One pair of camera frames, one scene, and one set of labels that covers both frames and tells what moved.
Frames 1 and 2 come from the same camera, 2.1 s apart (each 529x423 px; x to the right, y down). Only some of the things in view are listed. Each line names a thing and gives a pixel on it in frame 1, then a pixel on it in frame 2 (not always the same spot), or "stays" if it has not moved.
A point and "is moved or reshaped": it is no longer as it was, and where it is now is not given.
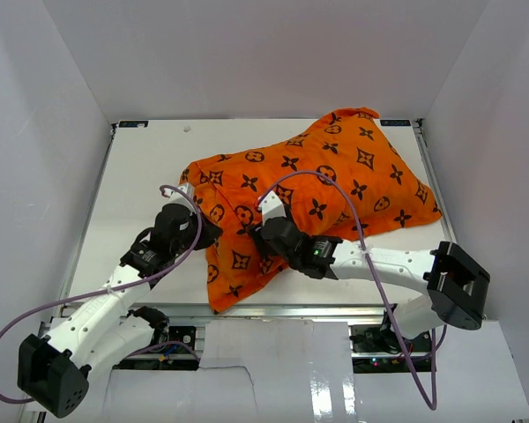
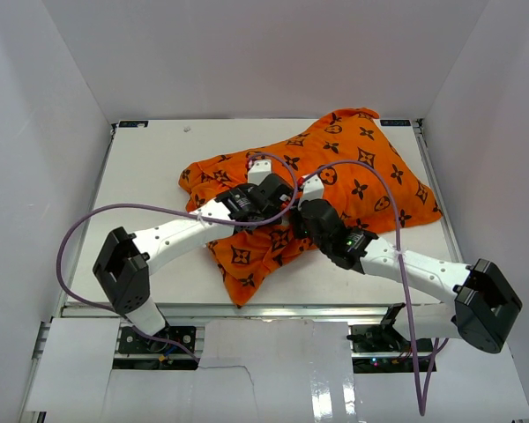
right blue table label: [395, 122] stays
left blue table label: [133, 123] stays
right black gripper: [269, 247] → [295, 220]
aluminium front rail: [205, 312] stays
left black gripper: [210, 233] → [274, 213]
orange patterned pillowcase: [341, 177] is moved or reshaped
